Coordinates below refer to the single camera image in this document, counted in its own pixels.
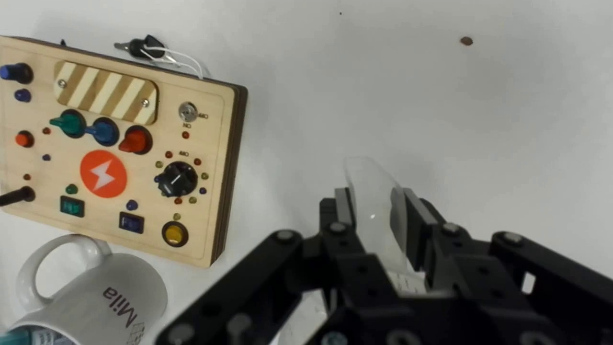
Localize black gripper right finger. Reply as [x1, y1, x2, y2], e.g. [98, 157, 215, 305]
[390, 186, 613, 345]

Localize wooden switch busy board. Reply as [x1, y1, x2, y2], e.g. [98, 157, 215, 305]
[0, 32, 252, 270]

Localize black jack plug cable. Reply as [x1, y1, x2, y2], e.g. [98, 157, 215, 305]
[0, 184, 39, 209]

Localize white ceramic mug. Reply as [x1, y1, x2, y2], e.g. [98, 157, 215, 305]
[0, 232, 171, 345]

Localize teal item inside mug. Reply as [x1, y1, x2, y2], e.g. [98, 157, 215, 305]
[0, 324, 64, 345]

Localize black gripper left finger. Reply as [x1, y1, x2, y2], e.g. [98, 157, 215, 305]
[154, 186, 411, 345]

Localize black key with wires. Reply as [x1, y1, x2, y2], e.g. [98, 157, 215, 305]
[114, 32, 213, 80]

